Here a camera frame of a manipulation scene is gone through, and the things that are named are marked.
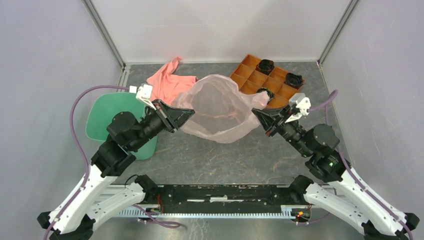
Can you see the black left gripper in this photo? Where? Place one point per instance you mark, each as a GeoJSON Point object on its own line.
{"type": "Point", "coordinates": [174, 118]}

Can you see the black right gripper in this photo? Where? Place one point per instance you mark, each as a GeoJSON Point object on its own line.
{"type": "Point", "coordinates": [271, 119]}

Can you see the pink translucent trash bag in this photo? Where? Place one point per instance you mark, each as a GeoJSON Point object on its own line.
{"type": "Point", "coordinates": [223, 114]}

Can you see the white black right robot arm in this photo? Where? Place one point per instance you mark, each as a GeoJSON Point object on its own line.
{"type": "Point", "coordinates": [362, 208]}

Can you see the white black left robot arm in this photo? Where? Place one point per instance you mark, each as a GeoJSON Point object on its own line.
{"type": "Point", "coordinates": [78, 216]}

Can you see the salmon pink cloth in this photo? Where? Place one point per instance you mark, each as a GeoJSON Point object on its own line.
{"type": "Point", "coordinates": [166, 85]}

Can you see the orange compartment tray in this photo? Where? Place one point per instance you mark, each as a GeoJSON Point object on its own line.
{"type": "Point", "coordinates": [249, 81]}

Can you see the black brown rolled tie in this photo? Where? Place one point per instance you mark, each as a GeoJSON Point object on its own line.
{"type": "Point", "coordinates": [294, 80]}

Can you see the dark red rolled tie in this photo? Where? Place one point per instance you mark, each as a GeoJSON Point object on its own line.
{"type": "Point", "coordinates": [265, 66]}

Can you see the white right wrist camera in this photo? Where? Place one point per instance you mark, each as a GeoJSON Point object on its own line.
{"type": "Point", "coordinates": [299, 105]}

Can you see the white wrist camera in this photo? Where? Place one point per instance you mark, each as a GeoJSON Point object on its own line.
{"type": "Point", "coordinates": [143, 94]}
{"type": "Point", "coordinates": [299, 105]}

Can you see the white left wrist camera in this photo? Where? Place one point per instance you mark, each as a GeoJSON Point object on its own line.
{"type": "Point", "coordinates": [143, 94]}

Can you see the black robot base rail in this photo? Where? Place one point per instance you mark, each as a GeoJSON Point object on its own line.
{"type": "Point", "coordinates": [223, 201]}

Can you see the left aluminium corner post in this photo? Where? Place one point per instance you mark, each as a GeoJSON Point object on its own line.
{"type": "Point", "coordinates": [93, 12]}

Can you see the aluminium corner post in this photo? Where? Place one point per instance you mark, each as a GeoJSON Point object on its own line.
{"type": "Point", "coordinates": [351, 7]}
{"type": "Point", "coordinates": [93, 12]}

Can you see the right aluminium corner post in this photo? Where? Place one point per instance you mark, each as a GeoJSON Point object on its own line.
{"type": "Point", "coordinates": [351, 7]}

